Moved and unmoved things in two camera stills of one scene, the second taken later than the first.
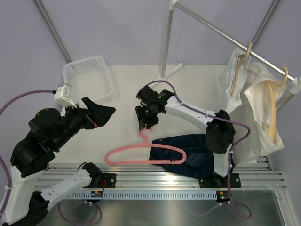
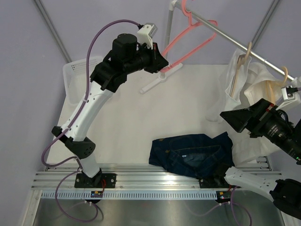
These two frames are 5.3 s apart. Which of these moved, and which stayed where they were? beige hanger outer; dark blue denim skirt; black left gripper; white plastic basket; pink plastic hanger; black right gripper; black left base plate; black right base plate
Moved: black right gripper; black left gripper; pink plastic hanger
Stayed: beige hanger outer; white plastic basket; black right base plate; black left base plate; dark blue denim skirt
